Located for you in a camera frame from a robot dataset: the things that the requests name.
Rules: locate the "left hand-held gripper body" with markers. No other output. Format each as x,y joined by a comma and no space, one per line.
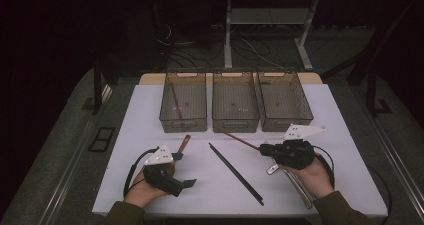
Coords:
161,181

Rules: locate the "white ceramic spoon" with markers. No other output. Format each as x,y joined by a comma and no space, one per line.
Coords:
271,169

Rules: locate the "black metal stand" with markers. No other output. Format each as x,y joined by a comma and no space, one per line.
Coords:
371,95
97,91

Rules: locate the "smoky transparent plastic bin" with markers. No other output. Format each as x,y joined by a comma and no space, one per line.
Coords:
235,101
283,101
191,101

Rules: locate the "black chopstick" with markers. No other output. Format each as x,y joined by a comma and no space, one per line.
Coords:
237,173

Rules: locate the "black rectangular floor frame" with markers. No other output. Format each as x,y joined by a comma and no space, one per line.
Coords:
101,139

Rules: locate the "brown wooden spoon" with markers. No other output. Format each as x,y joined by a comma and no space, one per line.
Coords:
185,141

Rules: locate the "person's right hand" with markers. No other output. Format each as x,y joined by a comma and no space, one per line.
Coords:
316,180

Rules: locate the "steel fork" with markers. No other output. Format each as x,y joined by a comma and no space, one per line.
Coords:
306,189

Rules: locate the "person's left hand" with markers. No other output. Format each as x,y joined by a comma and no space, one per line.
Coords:
141,193

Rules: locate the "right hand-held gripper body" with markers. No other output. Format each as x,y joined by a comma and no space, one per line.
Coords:
295,153

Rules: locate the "grey metal desk frame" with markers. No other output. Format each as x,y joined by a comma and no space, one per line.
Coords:
227,35

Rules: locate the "metal floor rail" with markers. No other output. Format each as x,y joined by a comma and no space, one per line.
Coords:
396,158
71,171

